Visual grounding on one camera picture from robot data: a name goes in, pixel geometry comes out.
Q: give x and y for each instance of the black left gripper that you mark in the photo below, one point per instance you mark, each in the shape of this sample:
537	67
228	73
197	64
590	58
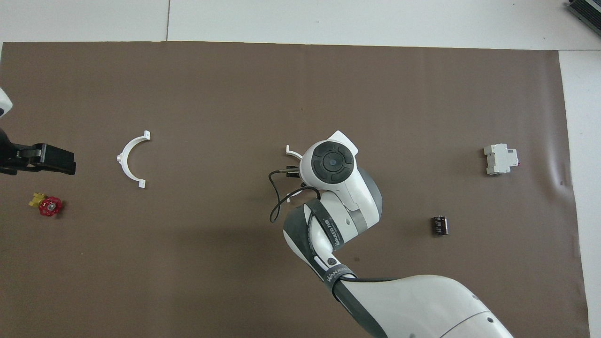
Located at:
7	157

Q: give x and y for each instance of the white half pipe clamp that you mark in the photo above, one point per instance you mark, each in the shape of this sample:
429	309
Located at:
124	162
294	153

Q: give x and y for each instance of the white Franka right robot arm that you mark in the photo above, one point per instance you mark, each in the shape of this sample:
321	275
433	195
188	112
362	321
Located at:
422	305

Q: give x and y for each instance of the red handwheel brass valve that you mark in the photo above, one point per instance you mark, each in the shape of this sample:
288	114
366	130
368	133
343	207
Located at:
50	206

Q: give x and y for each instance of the brown paper table mat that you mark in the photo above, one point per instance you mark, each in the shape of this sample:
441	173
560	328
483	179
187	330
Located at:
188	94

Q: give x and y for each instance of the black cylindrical capacitor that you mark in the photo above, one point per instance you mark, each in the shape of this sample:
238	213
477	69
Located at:
439	226

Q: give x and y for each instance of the white circuit breaker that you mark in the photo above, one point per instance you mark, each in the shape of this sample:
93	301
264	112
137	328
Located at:
498	159

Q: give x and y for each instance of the grey ribbed device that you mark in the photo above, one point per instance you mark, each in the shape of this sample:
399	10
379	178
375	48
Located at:
587	10

